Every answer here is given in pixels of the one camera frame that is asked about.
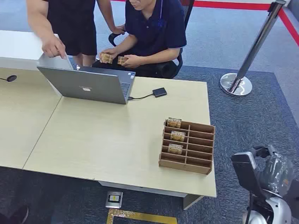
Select person's right hand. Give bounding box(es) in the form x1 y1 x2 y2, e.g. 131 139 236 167
42 33 67 60
100 47 119 64

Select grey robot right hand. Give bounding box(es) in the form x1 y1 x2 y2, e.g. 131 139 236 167
251 144 294 198

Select person's left hand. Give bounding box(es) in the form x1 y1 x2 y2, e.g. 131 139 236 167
112 25 127 35
122 54 143 69

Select person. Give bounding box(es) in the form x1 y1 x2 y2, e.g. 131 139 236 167
26 0 127 67
92 0 187 78

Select brown slotted card holder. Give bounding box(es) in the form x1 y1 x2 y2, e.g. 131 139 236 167
159 119 216 175

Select black round object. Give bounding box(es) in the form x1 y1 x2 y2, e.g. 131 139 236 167
282 177 299 215

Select black external drive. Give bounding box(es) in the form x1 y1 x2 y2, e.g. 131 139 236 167
152 87 168 98

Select grey laptop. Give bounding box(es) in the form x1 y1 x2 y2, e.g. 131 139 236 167
36 64 136 105

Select white cabinet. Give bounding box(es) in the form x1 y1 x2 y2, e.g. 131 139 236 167
0 30 75 71

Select black office chair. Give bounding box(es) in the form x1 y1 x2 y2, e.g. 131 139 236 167
108 0 195 79

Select black round desk puck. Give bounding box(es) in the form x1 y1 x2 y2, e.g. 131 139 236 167
0 75 17 83

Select red barrier belt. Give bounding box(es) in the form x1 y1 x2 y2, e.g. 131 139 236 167
277 7 299 48
112 0 272 11

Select silver floor socket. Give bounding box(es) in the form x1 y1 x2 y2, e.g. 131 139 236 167
105 190 123 209

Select yellow floor tape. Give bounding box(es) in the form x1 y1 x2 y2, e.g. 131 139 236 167
106 208 178 224

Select black shoe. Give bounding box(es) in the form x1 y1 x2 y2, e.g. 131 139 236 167
0 205 29 224

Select black drive cable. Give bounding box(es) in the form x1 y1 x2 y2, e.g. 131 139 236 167
128 92 155 101

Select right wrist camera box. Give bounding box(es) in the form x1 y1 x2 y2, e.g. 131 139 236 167
230 151 266 200

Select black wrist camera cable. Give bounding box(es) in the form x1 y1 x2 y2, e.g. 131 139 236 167
246 191 255 224

